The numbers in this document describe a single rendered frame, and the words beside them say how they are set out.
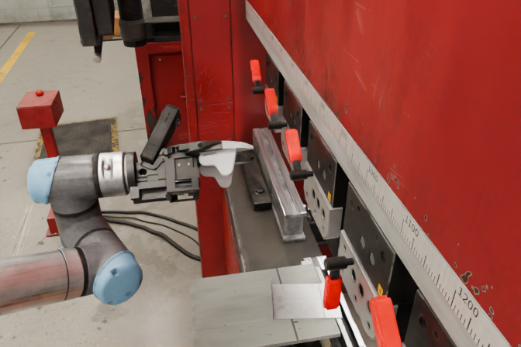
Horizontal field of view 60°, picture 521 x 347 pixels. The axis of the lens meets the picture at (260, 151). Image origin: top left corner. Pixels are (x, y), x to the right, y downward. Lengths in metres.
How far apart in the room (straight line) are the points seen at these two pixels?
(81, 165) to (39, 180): 0.07
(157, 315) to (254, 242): 1.10
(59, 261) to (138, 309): 1.60
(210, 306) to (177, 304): 1.36
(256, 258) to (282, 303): 0.29
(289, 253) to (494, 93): 0.91
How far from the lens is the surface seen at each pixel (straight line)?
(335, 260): 0.64
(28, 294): 0.70
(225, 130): 1.63
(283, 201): 1.21
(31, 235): 2.91
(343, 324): 0.90
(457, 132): 0.40
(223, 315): 0.90
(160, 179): 0.77
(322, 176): 0.76
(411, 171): 0.47
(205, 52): 1.51
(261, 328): 0.88
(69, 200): 0.79
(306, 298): 0.93
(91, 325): 2.30
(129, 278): 0.73
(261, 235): 1.25
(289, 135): 0.81
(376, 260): 0.59
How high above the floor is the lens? 1.69
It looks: 30 degrees down
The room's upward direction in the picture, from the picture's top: straight up
